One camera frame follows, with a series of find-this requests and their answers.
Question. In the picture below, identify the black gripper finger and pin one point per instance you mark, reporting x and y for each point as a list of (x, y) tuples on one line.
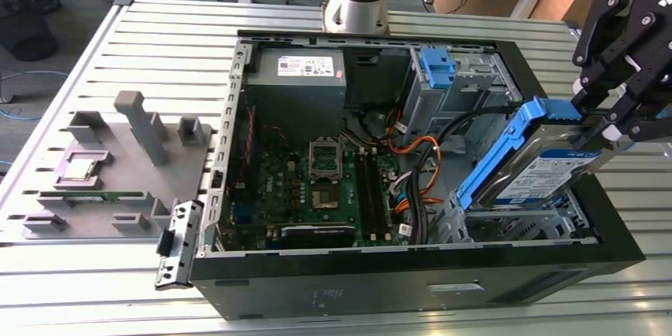
[(651, 129), (605, 17)]

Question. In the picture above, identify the hard disk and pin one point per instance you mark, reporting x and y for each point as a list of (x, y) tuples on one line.
[(546, 170)]

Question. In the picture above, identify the metal disk bay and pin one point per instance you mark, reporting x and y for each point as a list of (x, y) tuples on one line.
[(505, 216)]

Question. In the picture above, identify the metal drive cage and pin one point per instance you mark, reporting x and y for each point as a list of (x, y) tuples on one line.
[(462, 92)]

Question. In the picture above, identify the blue drive cage latch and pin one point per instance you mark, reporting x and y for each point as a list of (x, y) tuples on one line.
[(437, 68)]

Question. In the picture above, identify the black RAM slot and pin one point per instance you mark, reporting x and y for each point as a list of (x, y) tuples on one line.
[(381, 194), (367, 194)]

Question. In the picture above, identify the grey power supply unit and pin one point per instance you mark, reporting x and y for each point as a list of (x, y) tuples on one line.
[(299, 84)]

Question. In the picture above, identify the CPU socket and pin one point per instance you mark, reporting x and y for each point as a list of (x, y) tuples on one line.
[(327, 196)]

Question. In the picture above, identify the black open PC case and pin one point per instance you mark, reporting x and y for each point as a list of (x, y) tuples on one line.
[(367, 285)]

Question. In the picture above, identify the black graphics card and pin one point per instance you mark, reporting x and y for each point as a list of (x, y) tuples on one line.
[(315, 233)]

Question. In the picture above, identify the green motherboard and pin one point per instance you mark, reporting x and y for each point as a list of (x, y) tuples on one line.
[(278, 178)]

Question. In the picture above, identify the blue expansion slot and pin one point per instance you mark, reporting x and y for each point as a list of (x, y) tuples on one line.
[(245, 214)]

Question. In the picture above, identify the grey parts rack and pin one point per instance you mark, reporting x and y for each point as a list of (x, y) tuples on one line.
[(131, 194)]

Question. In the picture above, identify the green RAM stick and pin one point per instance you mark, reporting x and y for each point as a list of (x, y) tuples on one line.
[(101, 196)]

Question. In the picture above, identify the silver CPU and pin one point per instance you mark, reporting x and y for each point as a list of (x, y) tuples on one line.
[(79, 170)]

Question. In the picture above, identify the black mesh waste basket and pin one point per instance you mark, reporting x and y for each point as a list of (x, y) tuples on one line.
[(31, 37)]

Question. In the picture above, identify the metal expansion bracket latch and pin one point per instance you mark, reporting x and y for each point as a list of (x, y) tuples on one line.
[(182, 241)]

